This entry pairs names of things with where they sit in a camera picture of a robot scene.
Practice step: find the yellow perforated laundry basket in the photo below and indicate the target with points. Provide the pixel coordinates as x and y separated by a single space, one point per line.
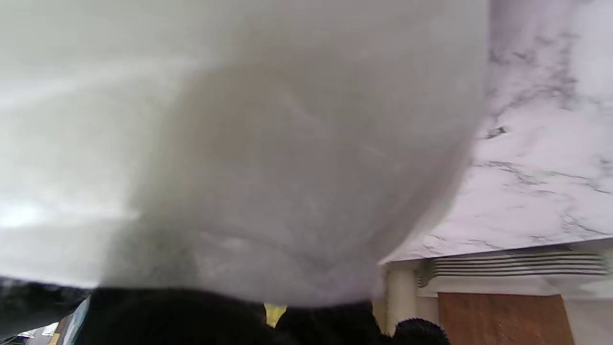
275 314

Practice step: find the white pillow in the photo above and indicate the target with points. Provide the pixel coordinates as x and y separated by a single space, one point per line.
239 143

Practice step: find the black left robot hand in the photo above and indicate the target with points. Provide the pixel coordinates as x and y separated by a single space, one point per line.
191 321

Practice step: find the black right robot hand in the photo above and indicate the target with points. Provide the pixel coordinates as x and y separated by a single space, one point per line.
33 304

